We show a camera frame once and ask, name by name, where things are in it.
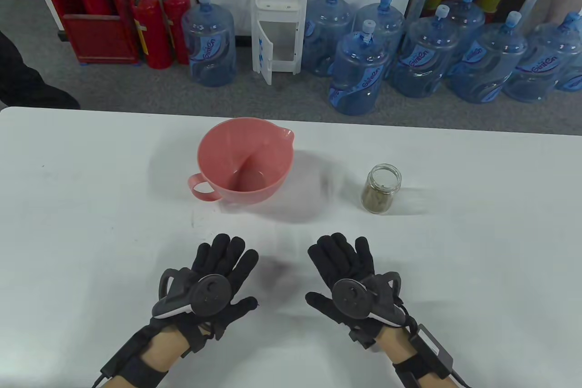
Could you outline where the person's left hand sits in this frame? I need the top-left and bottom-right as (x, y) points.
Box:
(175, 233), (260, 338)

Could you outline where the person's right hand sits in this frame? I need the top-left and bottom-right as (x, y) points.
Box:
(306, 233), (396, 338)

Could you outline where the pile of raisins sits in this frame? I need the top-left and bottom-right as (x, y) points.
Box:
(362, 183), (396, 213)

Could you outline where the glass storage jar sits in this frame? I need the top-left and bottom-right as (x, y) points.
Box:
(361, 163), (402, 214)

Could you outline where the pink salad bowl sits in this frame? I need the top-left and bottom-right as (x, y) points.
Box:
(188, 118), (295, 203)

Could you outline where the person's left forearm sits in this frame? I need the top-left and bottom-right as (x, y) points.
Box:
(93, 320), (191, 388)

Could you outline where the person's right forearm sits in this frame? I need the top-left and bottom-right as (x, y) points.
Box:
(377, 322), (460, 388)

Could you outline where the grey left hand controller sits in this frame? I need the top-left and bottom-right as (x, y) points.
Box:
(152, 267), (235, 321)

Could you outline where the grey hand controller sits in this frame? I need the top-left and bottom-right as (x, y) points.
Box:
(152, 267), (235, 321)
(332, 272), (405, 327)

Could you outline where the grey right hand controller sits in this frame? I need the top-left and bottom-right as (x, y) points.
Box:
(332, 272), (405, 327)

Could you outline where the black right wrist sensor box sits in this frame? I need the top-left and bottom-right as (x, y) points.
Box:
(411, 323), (455, 373)

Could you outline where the black wrist sensor box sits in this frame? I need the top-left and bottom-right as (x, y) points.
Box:
(99, 327), (153, 379)
(411, 323), (455, 373)

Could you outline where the black left wrist sensor box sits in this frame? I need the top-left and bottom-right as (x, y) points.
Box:
(99, 327), (153, 379)

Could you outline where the row of blue water jugs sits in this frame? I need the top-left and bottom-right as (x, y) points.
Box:
(302, 0), (582, 116)

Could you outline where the single blue water jug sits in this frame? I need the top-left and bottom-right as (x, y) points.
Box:
(181, 0), (237, 87)

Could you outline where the red fire extinguisher cabinet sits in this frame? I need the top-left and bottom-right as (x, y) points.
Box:
(30, 0), (139, 66)

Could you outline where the black left glove mount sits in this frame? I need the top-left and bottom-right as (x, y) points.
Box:
(180, 322), (226, 354)

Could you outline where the black glove mount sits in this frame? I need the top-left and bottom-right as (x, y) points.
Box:
(180, 322), (226, 354)
(348, 327), (385, 354)

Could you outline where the black right glove mount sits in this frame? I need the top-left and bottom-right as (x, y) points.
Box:
(348, 327), (385, 354)

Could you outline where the black right wrist strap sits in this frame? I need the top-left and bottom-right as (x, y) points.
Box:
(392, 358), (453, 388)

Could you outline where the black wrist strap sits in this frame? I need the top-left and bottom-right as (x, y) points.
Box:
(392, 358), (453, 388)
(125, 354), (170, 388)

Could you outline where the black left wrist strap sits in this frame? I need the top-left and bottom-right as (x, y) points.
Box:
(125, 354), (170, 388)

